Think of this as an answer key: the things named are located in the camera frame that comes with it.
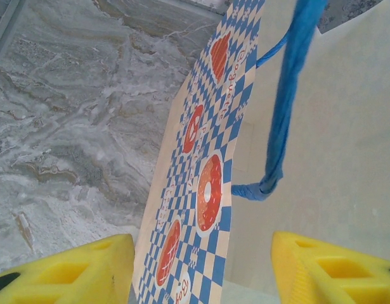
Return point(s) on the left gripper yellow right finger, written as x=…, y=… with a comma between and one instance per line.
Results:
x=296, y=272

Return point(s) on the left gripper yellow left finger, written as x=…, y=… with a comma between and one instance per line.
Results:
x=112, y=272

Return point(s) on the blue checkered paper bag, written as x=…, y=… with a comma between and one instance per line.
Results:
x=340, y=126

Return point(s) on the aluminium table end rail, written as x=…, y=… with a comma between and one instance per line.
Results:
x=4, y=28

